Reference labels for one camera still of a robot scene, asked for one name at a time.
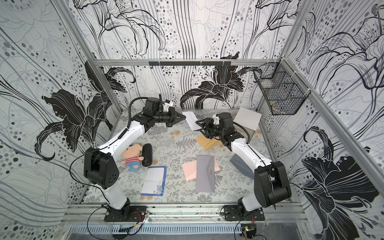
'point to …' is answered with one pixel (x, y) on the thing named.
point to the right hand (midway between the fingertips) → (198, 123)
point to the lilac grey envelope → (205, 174)
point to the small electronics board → (250, 229)
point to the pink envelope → (190, 169)
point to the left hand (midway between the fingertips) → (185, 118)
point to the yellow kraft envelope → (209, 144)
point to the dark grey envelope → (242, 166)
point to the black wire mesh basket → (283, 91)
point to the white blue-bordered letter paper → (155, 181)
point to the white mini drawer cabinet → (249, 120)
